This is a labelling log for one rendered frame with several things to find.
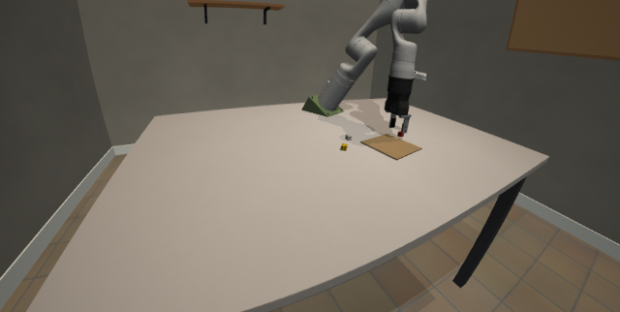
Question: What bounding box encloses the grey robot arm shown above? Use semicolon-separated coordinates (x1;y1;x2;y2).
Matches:
318;0;428;111

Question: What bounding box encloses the tan flat mat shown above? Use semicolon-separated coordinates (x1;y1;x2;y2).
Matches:
361;134;422;161

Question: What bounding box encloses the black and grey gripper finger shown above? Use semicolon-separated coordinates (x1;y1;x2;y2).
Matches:
389;113;396;128
399;114;412;134

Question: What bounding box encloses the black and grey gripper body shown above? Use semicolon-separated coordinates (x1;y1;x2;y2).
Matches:
385;60;427;116

